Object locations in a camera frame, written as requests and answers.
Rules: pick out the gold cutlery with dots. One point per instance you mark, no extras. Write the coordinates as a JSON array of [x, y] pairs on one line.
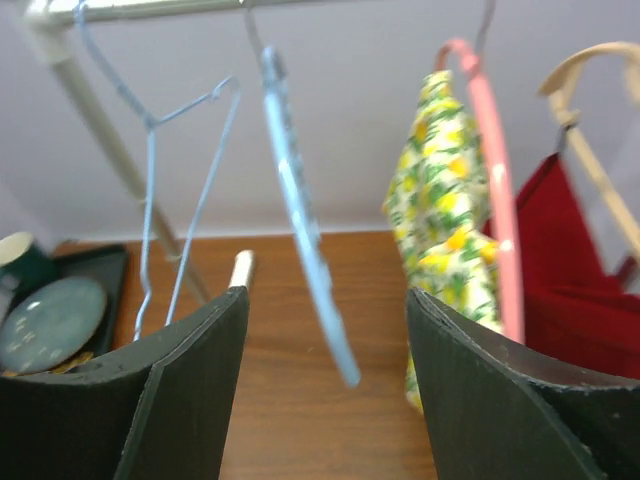
[[67, 366]]

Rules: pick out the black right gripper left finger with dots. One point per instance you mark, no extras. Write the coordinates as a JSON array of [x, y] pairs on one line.
[[158, 408]]

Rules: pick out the teal ceramic plate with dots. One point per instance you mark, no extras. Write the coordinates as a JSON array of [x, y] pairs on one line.
[[52, 324]]

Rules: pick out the blue wire hanger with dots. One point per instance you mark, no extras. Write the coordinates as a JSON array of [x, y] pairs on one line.
[[151, 124]]

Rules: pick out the yellow lemon print garment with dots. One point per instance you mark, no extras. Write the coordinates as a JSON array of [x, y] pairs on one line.
[[438, 203]]

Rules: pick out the light blue plastic hanger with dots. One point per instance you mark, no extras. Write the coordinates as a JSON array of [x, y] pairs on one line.
[[289, 166]]

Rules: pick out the silver white clothes rack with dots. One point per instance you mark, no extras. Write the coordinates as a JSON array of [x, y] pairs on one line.
[[47, 21]]

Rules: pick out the plain red garment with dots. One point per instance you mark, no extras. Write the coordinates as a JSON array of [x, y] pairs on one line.
[[572, 309]]

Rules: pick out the dark green cup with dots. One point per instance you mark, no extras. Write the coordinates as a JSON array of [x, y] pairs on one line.
[[24, 265]]

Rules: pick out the pink plastic hanger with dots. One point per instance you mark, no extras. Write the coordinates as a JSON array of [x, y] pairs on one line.
[[504, 215]]

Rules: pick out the black tray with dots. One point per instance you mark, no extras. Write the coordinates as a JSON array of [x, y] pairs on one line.
[[107, 265]]

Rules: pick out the light wooden hanger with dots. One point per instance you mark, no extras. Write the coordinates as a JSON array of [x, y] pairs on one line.
[[594, 96]]

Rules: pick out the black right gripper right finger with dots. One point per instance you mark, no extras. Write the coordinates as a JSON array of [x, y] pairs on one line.
[[496, 409]]

